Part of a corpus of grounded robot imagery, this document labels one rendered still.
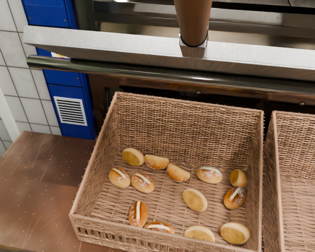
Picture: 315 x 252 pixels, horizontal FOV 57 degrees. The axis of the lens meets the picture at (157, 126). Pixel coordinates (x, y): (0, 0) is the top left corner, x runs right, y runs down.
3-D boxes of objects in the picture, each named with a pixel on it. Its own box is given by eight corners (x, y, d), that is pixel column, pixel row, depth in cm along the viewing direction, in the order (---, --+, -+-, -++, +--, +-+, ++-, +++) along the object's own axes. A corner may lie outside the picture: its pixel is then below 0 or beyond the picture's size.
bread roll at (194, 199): (199, 217, 98) (205, 215, 103) (209, 200, 97) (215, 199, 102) (177, 199, 103) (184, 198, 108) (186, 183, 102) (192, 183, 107)
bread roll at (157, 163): (168, 158, 111) (165, 172, 111) (170, 158, 118) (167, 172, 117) (143, 153, 113) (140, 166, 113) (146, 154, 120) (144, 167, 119)
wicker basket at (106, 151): (120, 140, 130) (114, 88, 112) (249, 160, 121) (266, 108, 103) (74, 242, 95) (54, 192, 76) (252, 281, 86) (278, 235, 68)
